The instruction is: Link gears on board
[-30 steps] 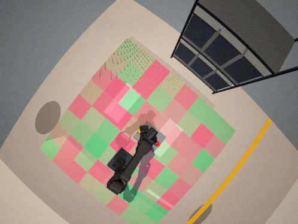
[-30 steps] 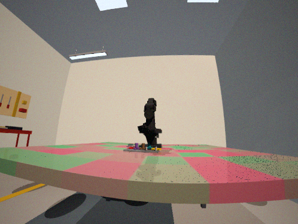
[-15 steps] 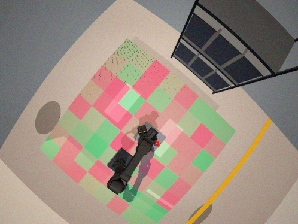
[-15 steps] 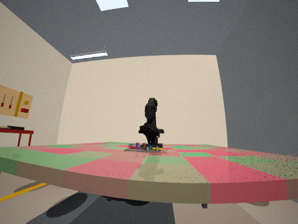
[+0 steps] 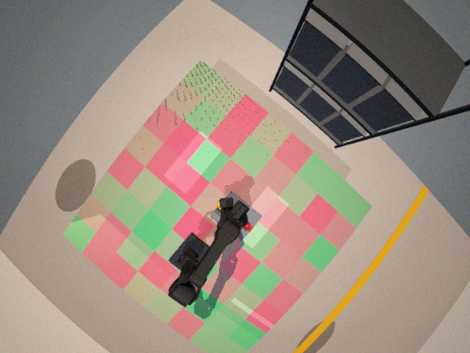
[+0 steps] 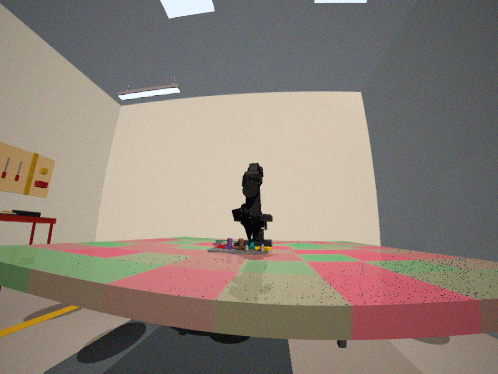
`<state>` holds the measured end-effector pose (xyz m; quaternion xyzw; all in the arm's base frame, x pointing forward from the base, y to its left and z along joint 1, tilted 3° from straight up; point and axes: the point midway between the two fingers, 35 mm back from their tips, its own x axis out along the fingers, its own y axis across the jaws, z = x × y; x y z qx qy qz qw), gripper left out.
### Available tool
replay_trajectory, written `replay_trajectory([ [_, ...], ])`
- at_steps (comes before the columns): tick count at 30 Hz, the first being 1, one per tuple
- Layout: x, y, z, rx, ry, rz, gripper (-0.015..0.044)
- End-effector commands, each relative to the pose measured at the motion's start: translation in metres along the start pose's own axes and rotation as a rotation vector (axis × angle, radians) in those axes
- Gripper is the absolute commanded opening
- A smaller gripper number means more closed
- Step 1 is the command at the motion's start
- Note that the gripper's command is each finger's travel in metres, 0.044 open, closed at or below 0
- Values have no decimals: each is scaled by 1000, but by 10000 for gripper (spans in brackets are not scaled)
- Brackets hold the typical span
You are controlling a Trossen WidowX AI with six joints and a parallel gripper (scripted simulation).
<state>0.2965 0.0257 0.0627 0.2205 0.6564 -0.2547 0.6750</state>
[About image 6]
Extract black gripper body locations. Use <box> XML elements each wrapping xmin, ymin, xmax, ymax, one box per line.
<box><xmin>234</xmin><ymin>201</ymin><xmax>273</xmax><ymax>223</ymax></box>

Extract brown toothed gear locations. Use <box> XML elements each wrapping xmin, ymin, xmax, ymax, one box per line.
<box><xmin>234</xmin><ymin>238</ymin><xmax>245</xmax><ymax>250</ymax></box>

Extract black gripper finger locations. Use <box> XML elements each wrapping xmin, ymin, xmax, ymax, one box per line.
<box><xmin>240</xmin><ymin>222</ymin><xmax>252</xmax><ymax>239</ymax></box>
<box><xmin>249</xmin><ymin>222</ymin><xmax>265</xmax><ymax>240</ymax></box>

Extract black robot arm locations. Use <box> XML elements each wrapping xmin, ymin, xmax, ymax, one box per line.
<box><xmin>232</xmin><ymin>163</ymin><xmax>267</xmax><ymax>241</ymax></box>

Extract purple gear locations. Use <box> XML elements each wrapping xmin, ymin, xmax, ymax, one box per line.
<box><xmin>224</xmin><ymin>238</ymin><xmax>234</xmax><ymax>249</ymax></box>

